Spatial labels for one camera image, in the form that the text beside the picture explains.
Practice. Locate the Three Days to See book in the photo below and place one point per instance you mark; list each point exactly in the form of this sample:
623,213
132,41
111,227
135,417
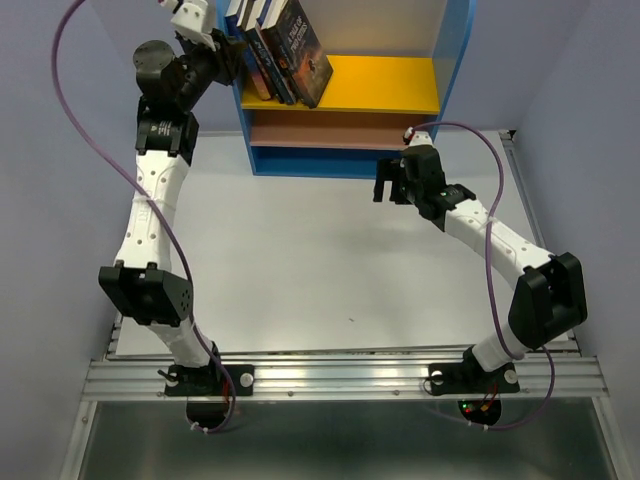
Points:
244,13

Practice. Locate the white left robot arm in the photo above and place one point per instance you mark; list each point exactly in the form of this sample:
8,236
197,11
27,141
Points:
140,283

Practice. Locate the dark purple cover book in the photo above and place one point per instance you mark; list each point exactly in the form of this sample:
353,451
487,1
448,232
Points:
308,64

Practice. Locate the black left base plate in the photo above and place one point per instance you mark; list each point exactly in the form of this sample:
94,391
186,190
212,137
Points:
207,381

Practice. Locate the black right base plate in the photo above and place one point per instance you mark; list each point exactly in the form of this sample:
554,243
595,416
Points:
464,379

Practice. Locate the aluminium rail frame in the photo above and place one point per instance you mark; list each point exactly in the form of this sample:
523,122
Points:
341,305

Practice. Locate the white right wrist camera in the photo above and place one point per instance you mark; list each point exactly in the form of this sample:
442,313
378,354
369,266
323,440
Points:
414,137

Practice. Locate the Jane Eyre blue book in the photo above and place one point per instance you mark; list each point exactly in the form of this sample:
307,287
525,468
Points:
256,72

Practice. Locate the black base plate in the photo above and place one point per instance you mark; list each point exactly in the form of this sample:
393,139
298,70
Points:
464,379
207,381

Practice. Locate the Animal Farm book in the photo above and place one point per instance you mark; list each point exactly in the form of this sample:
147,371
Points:
271,13

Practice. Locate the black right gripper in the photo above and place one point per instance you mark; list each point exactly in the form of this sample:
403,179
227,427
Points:
386,169

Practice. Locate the Kate DiCamillo dark book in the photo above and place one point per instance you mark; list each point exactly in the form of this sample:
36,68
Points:
282,70

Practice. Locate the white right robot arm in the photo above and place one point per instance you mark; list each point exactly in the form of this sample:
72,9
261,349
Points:
548,290

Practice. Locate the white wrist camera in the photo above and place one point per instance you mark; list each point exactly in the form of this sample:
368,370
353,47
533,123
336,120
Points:
193,20
414,137

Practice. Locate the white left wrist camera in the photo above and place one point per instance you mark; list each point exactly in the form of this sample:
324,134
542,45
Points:
193,20

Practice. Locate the blue bookshelf with coloured shelves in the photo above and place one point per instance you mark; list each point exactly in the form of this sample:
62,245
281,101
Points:
395,65

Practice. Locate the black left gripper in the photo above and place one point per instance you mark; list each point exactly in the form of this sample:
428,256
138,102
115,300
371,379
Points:
224,60

